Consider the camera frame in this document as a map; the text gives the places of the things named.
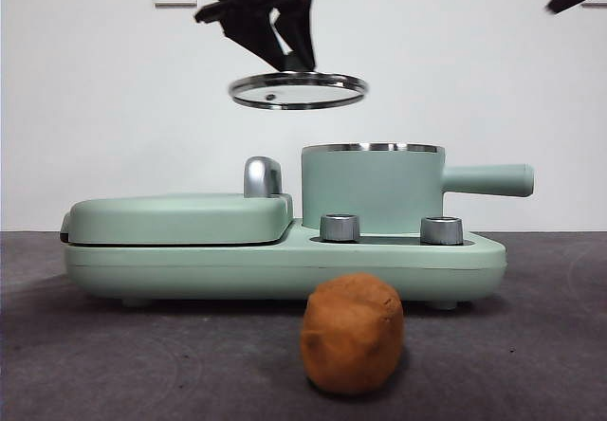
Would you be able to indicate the green breakfast machine base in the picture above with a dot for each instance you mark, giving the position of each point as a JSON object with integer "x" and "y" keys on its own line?
{"x": 284, "y": 269}

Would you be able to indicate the silver control knob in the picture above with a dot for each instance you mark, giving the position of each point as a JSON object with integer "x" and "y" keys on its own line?
{"x": 339, "y": 227}
{"x": 441, "y": 230}

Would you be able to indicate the brown potato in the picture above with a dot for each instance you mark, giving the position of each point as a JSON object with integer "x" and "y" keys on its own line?
{"x": 353, "y": 335}

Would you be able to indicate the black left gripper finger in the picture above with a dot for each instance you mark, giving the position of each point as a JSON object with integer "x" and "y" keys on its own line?
{"x": 258, "y": 37}
{"x": 301, "y": 32}

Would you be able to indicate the glass lid with green knob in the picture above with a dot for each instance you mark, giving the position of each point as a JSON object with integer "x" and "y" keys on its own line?
{"x": 303, "y": 90}

